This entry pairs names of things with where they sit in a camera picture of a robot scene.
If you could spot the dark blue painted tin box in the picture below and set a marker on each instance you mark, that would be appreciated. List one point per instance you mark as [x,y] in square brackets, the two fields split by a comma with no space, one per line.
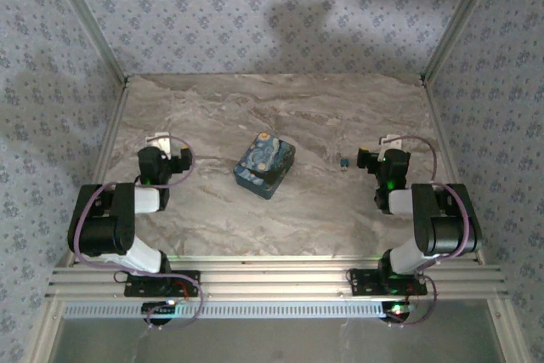
[263,165]

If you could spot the aluminium mounting rail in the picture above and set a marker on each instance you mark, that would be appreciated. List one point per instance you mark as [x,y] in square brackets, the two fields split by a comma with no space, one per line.
[276,282]

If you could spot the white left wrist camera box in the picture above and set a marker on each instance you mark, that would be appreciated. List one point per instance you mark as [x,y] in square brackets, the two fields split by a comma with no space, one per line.
[158,141]

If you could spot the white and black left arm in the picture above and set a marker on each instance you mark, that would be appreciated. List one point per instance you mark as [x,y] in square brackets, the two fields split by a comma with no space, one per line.
[102,231]

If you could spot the aluminium frame post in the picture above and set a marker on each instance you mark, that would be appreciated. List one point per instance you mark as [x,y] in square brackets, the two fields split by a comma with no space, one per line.
[459,18]
[90,18]

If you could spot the black controller board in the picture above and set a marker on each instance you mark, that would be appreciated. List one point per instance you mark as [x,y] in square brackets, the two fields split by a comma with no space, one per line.
[157,307]
[397,311]

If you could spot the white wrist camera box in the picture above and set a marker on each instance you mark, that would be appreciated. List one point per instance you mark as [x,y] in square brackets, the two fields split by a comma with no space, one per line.
[158,141]
[391,142]

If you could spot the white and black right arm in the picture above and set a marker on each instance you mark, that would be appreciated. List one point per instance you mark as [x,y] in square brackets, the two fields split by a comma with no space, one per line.
[446,231]

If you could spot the aluminium frame leg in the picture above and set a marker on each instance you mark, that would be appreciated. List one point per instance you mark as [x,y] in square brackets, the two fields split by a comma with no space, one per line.
[44,333]
[506,333]

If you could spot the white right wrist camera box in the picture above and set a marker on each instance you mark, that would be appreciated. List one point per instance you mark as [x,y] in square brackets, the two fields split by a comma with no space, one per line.
[391,142]

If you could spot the small blue padlock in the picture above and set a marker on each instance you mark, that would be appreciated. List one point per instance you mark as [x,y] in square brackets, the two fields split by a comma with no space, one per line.
[344,162]

